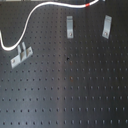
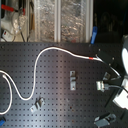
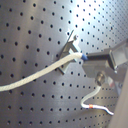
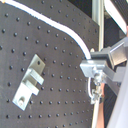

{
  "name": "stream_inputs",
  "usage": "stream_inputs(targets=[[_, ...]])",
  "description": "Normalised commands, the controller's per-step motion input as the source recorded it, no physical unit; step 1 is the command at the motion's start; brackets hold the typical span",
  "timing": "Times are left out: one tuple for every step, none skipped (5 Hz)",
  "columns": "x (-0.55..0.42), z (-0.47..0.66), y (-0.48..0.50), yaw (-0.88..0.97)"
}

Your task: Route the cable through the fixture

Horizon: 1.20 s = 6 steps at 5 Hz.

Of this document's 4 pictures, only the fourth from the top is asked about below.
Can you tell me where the metal cable clip bracket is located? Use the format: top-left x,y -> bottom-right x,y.
12,54 -> 45,110

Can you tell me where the aluminium frame post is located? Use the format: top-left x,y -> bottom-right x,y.
92,0 -> 104,50

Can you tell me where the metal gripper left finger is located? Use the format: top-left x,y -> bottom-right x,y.
79,59 -> 128,104

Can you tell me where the white cable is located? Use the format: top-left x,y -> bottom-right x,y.
4,0 -> 101,128

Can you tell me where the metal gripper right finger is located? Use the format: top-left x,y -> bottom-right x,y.
91,37 -> 128,66

